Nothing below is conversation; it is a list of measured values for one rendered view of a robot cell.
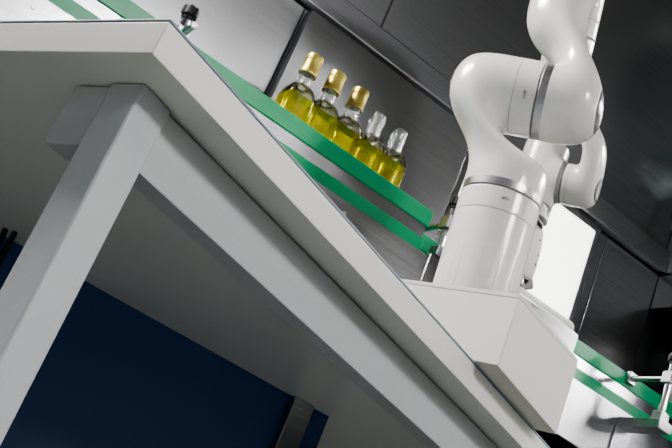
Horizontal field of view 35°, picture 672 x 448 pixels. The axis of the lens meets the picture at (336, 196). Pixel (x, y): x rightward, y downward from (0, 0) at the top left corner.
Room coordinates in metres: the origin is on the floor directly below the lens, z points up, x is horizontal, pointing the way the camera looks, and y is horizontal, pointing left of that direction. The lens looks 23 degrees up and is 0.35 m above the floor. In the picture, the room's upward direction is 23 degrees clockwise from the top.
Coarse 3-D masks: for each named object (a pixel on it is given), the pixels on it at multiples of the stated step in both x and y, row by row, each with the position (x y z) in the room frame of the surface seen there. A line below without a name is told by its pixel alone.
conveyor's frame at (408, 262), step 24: (0, 0) 1.39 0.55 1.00; (24, 0) 1.40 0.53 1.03; (360, 216) 1.69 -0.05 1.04; (384, 240) 1.72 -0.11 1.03; (408, 264) 1.75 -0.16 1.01; (576, 384) 2.08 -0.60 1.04; (576, 408) 2.08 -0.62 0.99; (600, 408) 2.11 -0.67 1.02; (576, 432) 2.09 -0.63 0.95; (600, 432) 2.12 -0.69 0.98
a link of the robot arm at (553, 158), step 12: (528, 144) 1.74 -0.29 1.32; (540, 144) 1.72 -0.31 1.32; (552, 144) 1.71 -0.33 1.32; (540, 156) 1.71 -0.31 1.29; (552, 156) 1.71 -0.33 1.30; (564, 156) 1.72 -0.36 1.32; (552, 168) 1.71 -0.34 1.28; (564, 168) 1.70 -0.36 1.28; (552, 180) 1.71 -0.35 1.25; (552, 192) 1.72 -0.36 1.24; (552, 204) 1.73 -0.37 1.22
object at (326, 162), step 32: (64, 0) 1.44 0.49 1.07; (96, 0) 1.46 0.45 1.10; (128, 0) 1.47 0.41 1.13; (256, 96) 1.59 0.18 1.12; (288, 128) 1.63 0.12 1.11; (320, 160) 1.66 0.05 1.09; (352, 160) 1.69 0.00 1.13; (352, 192) 1.70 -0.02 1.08; (384, 192) 1.72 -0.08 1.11; (384, 224) 1.73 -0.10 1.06; (416, 224) 1.77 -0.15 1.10
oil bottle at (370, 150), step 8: (368, 136) 1.82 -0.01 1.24; (376, 136) 1.83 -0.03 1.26; (360, 144) 1.81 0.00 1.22; (368, 144) 1.82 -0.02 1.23; (376, 144) 1.82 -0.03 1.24; (360, 152) 1.81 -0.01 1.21; (368, 152) 1.82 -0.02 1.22; (376, 152) 1.83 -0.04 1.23; (360, 160) 1.82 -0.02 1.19; (368, 160) 1.82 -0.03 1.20; (376, 160) 1.83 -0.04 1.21; (376, 168) 1.83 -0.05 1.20
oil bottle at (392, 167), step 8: (384, 152) 1.85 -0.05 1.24; (392, 152) 1.84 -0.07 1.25; (384, 160) 1.84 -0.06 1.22; (392, 160) 1.85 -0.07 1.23; (400, 160) 1.85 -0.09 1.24; (384, 168) 1.84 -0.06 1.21; (392, 168) 1.85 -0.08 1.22; (400, 168) 1.86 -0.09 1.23; (384, 176) 1.84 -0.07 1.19; (392, 176) 1.85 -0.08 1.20; (400, 176) 1.86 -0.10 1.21
